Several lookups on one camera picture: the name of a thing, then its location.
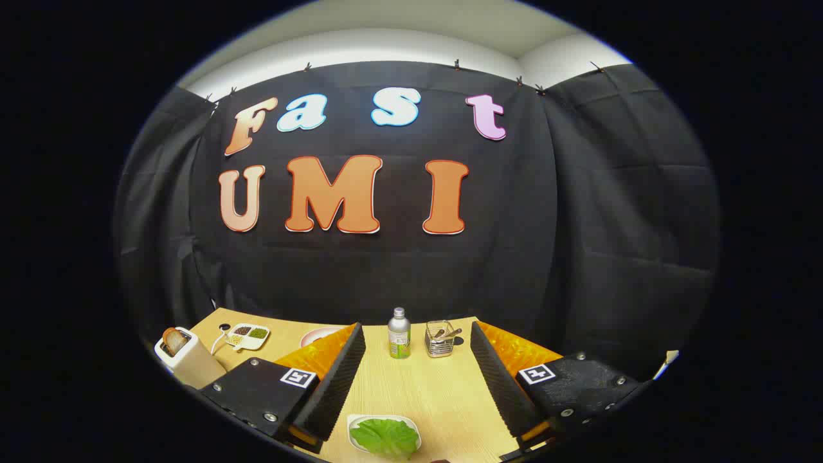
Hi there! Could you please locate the pink plate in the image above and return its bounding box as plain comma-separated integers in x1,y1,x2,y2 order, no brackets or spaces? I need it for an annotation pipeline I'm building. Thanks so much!
300,326,348,349

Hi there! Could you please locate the silver bottle with green label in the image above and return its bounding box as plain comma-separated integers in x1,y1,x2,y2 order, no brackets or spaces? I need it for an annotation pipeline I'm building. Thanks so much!
388,307,412,359

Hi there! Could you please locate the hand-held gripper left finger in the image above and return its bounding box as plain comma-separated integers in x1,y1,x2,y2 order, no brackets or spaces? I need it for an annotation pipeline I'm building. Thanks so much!
199,322,367,455

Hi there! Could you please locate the green lettuce leaf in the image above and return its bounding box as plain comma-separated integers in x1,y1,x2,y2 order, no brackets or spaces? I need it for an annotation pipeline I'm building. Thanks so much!
350,418,420,460

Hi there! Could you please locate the white rectangular dish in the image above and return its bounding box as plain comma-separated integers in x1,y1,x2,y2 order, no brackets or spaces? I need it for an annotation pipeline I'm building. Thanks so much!
347,413,422,458

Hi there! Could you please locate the toasted bread slice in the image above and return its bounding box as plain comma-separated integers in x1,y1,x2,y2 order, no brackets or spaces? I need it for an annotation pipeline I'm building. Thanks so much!
162,327,189,356

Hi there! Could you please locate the metal wire basket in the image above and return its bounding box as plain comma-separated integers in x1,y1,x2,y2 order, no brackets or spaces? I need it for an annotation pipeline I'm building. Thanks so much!
424,320,457,358

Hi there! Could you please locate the white toaster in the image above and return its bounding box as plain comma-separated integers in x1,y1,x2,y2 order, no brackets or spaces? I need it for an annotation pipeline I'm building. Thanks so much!
154,327,227,390

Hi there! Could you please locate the white divided tray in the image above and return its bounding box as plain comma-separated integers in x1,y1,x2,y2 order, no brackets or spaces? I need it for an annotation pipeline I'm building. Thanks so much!
225,323,271,352

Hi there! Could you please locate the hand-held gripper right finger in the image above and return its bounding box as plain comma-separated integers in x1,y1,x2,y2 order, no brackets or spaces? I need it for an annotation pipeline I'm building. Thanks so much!
469,320,644,458

